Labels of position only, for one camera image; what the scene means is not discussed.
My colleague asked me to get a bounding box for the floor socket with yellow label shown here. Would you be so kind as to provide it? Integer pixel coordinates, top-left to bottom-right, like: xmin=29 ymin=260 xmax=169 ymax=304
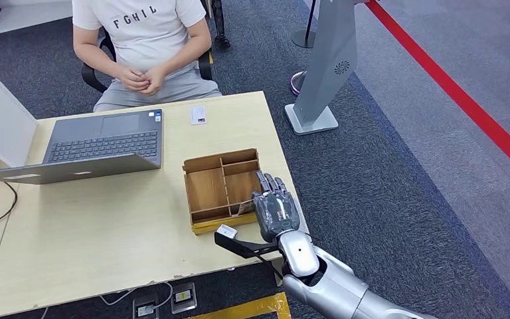
xmin=171 ymin=282 xmax=198 ymax=315

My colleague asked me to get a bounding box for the white platform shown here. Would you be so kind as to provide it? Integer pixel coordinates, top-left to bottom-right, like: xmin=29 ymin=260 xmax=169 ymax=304
xmin=0 ymin=0 xmax=73 ymax=36

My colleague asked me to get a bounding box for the black stanchion post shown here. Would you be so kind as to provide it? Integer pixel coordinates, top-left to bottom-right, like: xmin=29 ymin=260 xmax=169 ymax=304
xmin=291 ymin=0 xmax=321 ymax=49

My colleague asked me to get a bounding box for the room key card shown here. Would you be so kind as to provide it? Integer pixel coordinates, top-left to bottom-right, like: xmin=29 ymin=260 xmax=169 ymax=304
xmin=236 ymin=200 xmax=256 ymax=217

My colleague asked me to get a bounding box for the person's left hand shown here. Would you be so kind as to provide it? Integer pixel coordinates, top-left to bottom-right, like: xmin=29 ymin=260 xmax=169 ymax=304
xmin=139 ymin=64 xmax=168 ymax=97

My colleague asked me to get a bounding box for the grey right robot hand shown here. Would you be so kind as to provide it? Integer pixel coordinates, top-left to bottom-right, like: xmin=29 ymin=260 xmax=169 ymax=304
xmin=252 ymin=170 xmax=301 ymax=244

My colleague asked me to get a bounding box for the floor socket with white plug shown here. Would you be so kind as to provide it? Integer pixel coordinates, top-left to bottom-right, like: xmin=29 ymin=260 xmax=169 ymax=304
xmin=132 ymin=296 xmax=161 ymax=319

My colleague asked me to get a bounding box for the person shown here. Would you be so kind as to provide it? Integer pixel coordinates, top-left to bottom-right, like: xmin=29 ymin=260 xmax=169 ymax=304
xmin=72 ymin=0 xmax=223 ymax=113

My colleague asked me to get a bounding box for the grey laptop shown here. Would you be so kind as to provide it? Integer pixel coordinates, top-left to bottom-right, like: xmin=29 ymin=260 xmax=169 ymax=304
xmin=0 ymin=108 xmax=164 ymax=186

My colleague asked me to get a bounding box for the yellow floor tape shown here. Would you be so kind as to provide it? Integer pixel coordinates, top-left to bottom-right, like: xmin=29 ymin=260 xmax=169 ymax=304
xmin=189 ymin=292 xmax=292 ymax=319

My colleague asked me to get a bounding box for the white ID card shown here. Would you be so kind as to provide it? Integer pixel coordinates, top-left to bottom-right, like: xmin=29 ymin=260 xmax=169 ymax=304
xmin=189 ymin=105 xmax=208 ymax=126

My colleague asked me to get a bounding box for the person's right hand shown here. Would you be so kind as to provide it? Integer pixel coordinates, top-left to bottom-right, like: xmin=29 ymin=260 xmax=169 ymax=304
xmin=118 ymin=66 xmax=150 ymax=92

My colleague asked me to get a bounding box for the purple ring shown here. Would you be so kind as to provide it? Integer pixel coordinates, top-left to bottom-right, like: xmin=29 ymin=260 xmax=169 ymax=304
xmin=290 ymin=70 xmax=307 ymax=97

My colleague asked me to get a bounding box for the black office chair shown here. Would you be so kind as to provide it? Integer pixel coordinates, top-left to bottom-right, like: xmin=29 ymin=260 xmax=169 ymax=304
xmin=81 ymin=0 xmax=232 ymax=94

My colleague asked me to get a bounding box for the red floor tape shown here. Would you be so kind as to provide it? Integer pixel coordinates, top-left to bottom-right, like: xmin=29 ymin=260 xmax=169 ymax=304
xmin=365 ymin=0 xmax=510 ymax=186

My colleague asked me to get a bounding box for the grey kiosk stand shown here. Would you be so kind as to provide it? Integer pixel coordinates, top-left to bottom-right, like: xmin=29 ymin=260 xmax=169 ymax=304
xmin=284 ymin=0 xmax=368 ymax=136

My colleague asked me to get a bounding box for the wooden compartment box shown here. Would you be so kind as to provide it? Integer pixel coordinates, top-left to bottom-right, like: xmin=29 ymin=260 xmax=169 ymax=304
xmin=181 ymin=148 xmax=262 ymax=235

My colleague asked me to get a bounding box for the white cable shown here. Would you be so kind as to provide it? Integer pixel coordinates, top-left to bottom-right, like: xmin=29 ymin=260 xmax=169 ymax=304
xmin=100 ymin=281 xmax=175 ymax=308

